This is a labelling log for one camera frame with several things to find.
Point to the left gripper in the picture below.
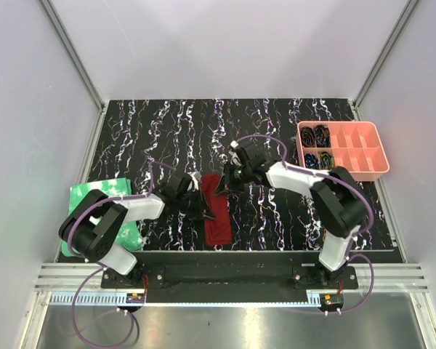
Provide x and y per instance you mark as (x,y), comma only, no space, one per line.
(202,208)

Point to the red cloth napkin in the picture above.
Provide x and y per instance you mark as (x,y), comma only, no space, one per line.
(218,231)

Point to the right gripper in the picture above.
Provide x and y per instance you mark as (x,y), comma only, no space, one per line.
(226,185)

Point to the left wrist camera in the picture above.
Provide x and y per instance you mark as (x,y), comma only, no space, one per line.
(195,181)

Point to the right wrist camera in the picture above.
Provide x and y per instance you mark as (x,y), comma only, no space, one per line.
(235,158)

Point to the pink compartment tray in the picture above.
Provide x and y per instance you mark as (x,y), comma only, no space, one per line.
(354,145)

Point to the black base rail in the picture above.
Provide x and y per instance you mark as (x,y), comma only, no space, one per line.
(197,278)

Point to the green white cloth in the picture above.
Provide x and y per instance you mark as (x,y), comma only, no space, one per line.
(94,226)

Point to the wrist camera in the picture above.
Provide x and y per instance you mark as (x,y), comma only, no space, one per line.
(235,158)
(195,181)

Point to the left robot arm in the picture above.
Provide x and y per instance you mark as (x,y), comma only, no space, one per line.
(139,207)

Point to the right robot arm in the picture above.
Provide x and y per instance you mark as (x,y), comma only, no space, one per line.
(337,199)

